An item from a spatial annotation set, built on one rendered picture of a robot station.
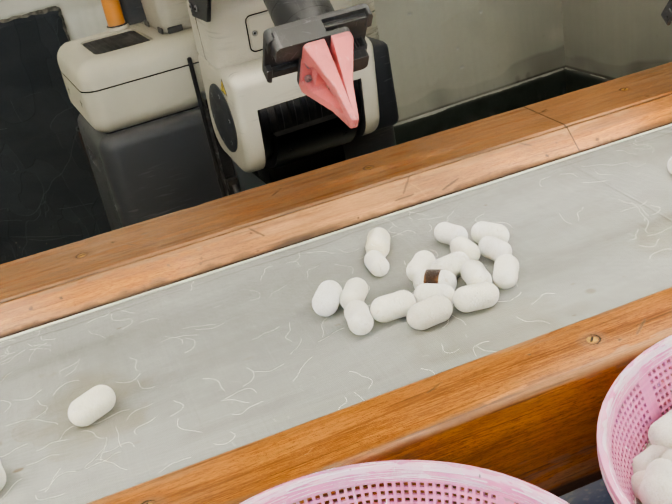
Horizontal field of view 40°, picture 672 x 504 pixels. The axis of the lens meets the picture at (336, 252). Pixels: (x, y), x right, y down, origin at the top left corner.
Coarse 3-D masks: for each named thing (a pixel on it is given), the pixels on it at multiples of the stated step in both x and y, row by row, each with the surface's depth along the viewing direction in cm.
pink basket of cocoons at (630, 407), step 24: (648, 360) 57; (624, 384) 55; (648, 384) 57; (624, 408) 55; (648, 408) 57; (600, 432) 51; (624, 432) 54; (600, 456) 49; (624, 456) 53; (624, 480) 52
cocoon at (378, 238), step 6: (378, 228) 82; (372, 234) 81; (378, 234) 81; (384, 234) 82; (372, 240) 80; (378, 240) 80; (384, 240) 81; (366, 246) 81; (372, 246) 80; (378, 246) 80; (384, 246) 80; (366, 252) 81; (384, 252) 80
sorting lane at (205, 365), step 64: (512, 192) 89; (576, 192) 87; (640, 192) 84; (320, 256) 84; (576, 256) 76; (640, 256) 74; (64, 320) 82; (128, 320) 80; (192, 320) 78; (256, 320) 76; (320, 320) 74; (448, 320) 70; (512, 320) 69; (576, 320) 67; (0, 384) 74; (64, 384) 72; (128, 384) 70; (192, 384) 69; (256, 384) 67; (320, 384) 66; (384, 384) 64; (0, 448) 66; (64, 448) 64; (128, 448) 63; (192, 448) 62
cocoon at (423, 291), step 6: (420, 288) 72; (426, 288) 72; (432, 288) 71; (438, 288) 71; (444, 288) 71; (450, 288) 71; (414, 294) 72; (420, 294) 72; (426, 294) 71; (432, 294) 71; (438, 294) 71; (444, 294) 71; (450, 294) 71; (420, 300) 72; (450, 300) 71
